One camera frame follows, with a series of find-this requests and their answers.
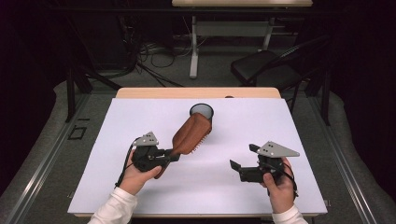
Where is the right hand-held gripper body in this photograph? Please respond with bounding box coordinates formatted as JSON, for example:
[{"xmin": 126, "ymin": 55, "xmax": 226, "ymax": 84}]
[{"xmin": 238, "ymin": 141, "xmax": 301, "ymax": 184}]

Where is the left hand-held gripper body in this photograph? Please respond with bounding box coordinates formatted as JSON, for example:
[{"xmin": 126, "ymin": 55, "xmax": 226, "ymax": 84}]
[{"xmin": 131, "ymin": 131, "xmax": 173, "ymax": 174}]

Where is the wooden paddle hairbrush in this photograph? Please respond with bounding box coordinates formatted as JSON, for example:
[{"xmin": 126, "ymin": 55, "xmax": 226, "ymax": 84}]
[{"xmin": 153, "ymin": 112, "xmax": 214, "ymax": 180}]

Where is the black mesh pen cup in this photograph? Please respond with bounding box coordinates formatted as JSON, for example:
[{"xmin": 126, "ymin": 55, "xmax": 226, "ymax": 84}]
[{"xmin": 189, "ymin": 103, "xmax": 215, "ymax": 130}]

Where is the person's left hand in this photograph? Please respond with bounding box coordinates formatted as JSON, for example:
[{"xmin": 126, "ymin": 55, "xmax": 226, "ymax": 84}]
[{"xmin": 120, "ymin": 148, "xmax": 163, "ymax": 196}]

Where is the person's right hand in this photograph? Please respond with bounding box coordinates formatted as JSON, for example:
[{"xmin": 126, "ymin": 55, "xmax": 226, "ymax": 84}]
[{"xmin": 261, "ymin": 157, "xmax": 297, "ymax": 214}]

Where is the white table mat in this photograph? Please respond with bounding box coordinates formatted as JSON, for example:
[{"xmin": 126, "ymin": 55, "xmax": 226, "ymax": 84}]
[{"xmin": 67, "ymin": 97, "xmax": 329, "ymax": 216}]

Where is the black folding chair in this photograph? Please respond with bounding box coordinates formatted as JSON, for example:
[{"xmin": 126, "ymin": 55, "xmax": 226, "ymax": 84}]
[{"xmin": 231, "ymin": 35, "xmax": 332, "ymax": 104}]

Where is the black metal stand with foot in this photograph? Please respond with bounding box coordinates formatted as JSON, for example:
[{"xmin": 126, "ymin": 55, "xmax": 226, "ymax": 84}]
[{"xmin": 64, "ymin": 66, "xmax": 123, "ymax": 123}]

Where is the white-framed wooden desk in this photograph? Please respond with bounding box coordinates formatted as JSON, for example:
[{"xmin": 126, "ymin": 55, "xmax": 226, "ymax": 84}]
[{"xmin": 171, "ymin": 0, "xmax": 313, "ymax": 79}]

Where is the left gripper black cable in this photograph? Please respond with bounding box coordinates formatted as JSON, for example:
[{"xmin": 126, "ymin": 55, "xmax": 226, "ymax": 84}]
[{"xmin": 114, "ymin": 138, "xmax": 139, "ymax": 189}]

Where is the metal floor rail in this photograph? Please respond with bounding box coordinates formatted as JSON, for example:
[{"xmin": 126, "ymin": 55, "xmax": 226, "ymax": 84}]
[
  {"xmin": 307, "ymin": 96, "xmax": 379, "ymax": 224},
  {"xmin": 6, "ymin": 92, "xmax": 92, "ymax": 224}
]

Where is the plain black metal post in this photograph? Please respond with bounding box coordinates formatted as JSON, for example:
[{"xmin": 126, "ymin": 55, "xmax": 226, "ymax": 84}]
[{"xmin": 321, "ymin": 69, "xmax": 332, "ymax": 126}]

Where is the tangle of floor cables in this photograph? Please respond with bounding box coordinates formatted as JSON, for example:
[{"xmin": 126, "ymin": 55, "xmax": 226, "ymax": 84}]
[{"xmin": 136, "ymin": 40, "xmax": 194, "ymax": 88}]

